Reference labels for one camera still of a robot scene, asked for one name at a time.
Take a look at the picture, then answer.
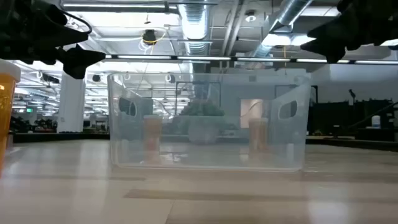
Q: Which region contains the silver ventilation duct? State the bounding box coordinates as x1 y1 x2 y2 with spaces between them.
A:
177 2 213 57
253 0 313 58

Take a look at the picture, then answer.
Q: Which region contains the black workbench with equipment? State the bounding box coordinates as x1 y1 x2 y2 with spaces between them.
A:
307 85 398 142

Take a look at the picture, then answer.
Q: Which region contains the black ceiling-mounted camera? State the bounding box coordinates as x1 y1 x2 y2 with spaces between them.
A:
141 29 167 46

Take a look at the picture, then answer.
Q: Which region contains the clear plastic basket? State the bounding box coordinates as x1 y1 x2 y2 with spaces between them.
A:
107 72 312 173

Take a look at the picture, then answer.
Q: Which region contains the black rail with light strips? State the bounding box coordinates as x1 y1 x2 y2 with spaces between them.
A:
104 54 398 65

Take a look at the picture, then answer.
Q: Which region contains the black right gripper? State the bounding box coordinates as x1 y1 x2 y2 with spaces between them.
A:
300 0 398 64

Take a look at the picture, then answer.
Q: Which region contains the orange pill bottle white cap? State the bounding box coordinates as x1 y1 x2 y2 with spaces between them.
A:
248 116 269 153
142 114 164 152
0 58 22 178

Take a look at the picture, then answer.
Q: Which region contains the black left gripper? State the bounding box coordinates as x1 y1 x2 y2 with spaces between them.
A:
0 0 107 80

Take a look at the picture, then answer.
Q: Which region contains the green potted plant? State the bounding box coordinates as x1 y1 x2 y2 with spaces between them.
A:
174 98 239 146

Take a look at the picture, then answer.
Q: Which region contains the white pillar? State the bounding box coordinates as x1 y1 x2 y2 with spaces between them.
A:
57 70 87 134

